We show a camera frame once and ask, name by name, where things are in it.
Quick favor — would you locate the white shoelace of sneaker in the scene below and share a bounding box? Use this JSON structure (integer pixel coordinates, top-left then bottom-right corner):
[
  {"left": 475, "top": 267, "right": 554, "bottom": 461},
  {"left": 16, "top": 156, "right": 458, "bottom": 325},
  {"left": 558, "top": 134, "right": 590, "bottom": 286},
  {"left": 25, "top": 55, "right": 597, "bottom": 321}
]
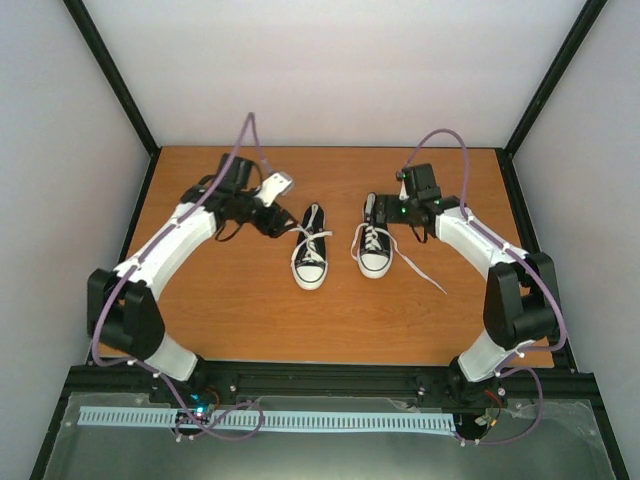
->
[
  {"left": 350, "top": 222, "right": 447, "bottom": 294},
  {"left": 291, "top": 203, "right": 333, "bottom": 268}
]

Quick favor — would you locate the black sneaker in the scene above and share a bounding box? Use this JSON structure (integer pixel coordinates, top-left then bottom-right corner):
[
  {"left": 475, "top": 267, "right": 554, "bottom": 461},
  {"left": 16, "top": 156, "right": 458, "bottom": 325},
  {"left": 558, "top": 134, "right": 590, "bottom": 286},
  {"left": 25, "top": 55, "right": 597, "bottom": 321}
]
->
[
  {"left": 356, "top": 224, "right": 393, "bottom": 279},
  {"left": 291, "top": 203, "right": 332, "bottom": 291}
]

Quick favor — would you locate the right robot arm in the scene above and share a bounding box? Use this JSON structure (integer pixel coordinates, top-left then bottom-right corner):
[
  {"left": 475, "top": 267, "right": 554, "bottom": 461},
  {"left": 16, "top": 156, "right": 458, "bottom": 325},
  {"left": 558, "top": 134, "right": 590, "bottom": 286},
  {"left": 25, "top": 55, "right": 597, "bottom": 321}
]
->
[{"left": 352, "top": 164, "right": 560, "bottom": 406}]

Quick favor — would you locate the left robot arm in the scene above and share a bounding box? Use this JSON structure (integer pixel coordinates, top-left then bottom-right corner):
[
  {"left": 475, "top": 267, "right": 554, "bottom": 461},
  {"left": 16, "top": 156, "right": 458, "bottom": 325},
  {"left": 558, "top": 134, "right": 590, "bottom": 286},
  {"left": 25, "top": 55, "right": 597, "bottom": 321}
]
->
[{"left": 87, "top": 154, "right": 296, "bottom": 403}]

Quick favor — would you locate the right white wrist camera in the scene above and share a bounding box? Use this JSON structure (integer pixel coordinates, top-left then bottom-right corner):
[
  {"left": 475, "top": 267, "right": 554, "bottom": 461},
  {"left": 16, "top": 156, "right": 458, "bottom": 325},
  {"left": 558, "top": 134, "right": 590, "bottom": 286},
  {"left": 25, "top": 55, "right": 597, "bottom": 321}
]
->
[{"left": 399, "top": 181, "right": 410, "bottom": 201}]

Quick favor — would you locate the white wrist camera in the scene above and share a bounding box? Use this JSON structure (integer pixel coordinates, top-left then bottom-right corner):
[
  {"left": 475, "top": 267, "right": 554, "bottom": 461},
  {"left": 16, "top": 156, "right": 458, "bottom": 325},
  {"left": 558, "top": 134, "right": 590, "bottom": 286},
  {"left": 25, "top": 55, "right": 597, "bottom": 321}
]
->
[
  {"left": 254, "top": 171, "right": 294, "bottom": 207},
  {"left": 399, "top": 181, "right": 410, "bottom": 201}
]

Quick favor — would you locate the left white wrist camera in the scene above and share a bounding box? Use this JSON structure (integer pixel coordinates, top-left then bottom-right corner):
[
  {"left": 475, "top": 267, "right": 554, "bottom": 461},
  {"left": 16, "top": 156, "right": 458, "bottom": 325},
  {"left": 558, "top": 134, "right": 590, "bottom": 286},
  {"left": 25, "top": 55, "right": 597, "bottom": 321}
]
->
[{"left": 254, "top": 171, "right": 294, "bottom": 207}]

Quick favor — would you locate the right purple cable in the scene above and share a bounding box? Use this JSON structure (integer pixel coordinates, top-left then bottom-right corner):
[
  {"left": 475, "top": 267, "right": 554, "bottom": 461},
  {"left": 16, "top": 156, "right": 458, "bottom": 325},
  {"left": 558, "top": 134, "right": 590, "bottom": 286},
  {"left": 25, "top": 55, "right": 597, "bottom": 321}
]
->
[{"left": 402, "top": 128, "right": 569, "bottom": 447}]

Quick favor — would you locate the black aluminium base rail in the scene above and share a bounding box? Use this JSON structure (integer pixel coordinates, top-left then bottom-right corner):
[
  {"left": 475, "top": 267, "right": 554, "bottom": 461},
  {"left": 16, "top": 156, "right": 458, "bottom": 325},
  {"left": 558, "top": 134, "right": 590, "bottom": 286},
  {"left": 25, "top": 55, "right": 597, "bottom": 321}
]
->
[{"left": 64, "top": 363, "right": 599, "bottom": 406}]

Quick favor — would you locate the white slotted cable duct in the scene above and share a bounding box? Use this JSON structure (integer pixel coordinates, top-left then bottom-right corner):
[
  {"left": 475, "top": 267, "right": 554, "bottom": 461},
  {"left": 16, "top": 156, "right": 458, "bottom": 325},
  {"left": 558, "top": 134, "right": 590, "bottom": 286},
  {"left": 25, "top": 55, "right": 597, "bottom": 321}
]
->
[{"left": 77, "top": 406, "right": 455, "bottom": 435}]

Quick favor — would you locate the left black frame post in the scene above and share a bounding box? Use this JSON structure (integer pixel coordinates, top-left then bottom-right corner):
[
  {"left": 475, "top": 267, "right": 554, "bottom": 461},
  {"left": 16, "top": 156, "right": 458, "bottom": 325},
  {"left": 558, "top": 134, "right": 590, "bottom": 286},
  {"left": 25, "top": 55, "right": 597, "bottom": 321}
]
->
[{"left": 63, "top": 0, "right": 160, "bottom": 159}]

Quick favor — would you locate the black frame post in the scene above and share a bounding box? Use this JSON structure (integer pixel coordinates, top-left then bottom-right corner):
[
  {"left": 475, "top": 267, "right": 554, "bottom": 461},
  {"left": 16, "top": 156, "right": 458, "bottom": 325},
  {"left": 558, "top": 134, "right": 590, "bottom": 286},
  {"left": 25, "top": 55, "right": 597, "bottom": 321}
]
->
[
  {"left": 63, "top": 0, "right": 160, "bottom": 159},
  {"left": 504, "top": 0, "right": 608, "bottom": 160}
]

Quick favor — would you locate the right black frame post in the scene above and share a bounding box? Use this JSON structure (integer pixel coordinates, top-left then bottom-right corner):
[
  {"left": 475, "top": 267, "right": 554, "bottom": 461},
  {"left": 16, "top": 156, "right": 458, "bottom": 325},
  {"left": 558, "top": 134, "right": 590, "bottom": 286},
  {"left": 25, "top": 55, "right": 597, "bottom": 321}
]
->
[{"left": 504, "top": 0, "right": 608, "bottom": 160}]

